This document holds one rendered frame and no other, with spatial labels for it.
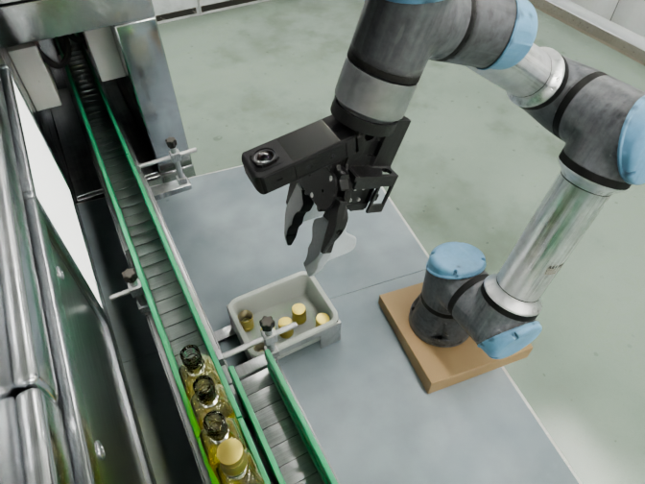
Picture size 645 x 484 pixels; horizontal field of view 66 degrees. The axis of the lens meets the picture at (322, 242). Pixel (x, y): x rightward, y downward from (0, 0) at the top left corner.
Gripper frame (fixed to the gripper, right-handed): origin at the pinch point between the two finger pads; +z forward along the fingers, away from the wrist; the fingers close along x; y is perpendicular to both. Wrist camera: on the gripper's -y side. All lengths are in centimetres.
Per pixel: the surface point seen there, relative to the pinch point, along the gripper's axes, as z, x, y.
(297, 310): 46, 25, 28
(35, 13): 10, 98, -17
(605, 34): 1, 182, 370
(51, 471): 5.7, -14.9, -29.3
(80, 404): 12.9, -5.2, -25.4
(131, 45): 15, 98, 5
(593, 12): -8, 199, 368
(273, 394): 45.0, 5.5, 11.8
